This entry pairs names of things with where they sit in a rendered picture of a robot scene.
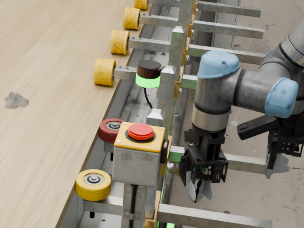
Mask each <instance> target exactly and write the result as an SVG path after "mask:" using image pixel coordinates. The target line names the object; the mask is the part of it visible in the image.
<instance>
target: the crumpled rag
mask: <svg viewBox="0 0 304 228"><path fill-rule="evenodd" d="M4 100H6V102H7V103H6V104H5V107H7V108H9V107H10V108H12V109H13V108H14V109H15V108H17V107H18V106H23V107H26V106H27V105H28V103H29V100H28V99H26V98H23V97H22V95H20V94H19V93H16V94H15V93H14V92H12V91H11V92H10V93H9V95H7V96H6V97H5V98H4Z"/></svg>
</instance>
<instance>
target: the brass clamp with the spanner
mask: <svg viewBox="0 0 304 228"><path fill-rule="evenodd" d="M168 139H169V146H168V154H167V159H166V163H165V164H161V169H160V173H159V177H160V176H162V175H164V174H166V168H167V163H168V162H169V155H170V148H171V143H172V136H168Z"/></svg>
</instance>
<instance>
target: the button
mask: <svg viewBox="0 0 304 228"><path fill-rule="evenodd" d="M128 135H129V136H130V137H131V138H133V139H136V140H141V141H143V140H148V139H150V138H152V137H153V135H154V129H153V128H152V127H151V126H149V125H148V124H145V123H135V124H132V125H131V126H129V128H128Z"/></svg>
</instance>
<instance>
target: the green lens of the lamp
mask: <svg viewBox="0 0 304 228"><path fill-rule="evenodd" d="M136 83H137V84H138V85H139V86H141V87H146V88H154V87H157V86H159V83H160V76H159V77H158V78H156V79H144V78H141V77H139V76H138V75H137V73H136Z"/></svg>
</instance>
